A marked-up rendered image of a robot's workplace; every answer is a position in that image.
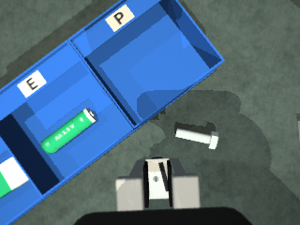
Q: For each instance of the blue three-compartment bin rack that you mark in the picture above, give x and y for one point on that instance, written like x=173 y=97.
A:
x=126 y=66

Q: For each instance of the green aa battery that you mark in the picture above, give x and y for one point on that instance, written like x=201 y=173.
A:
x=68 y=131

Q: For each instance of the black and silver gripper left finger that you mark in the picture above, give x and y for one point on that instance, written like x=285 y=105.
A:
x=132 y=191

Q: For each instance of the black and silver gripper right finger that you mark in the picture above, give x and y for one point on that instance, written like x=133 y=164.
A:
x=184 y=190

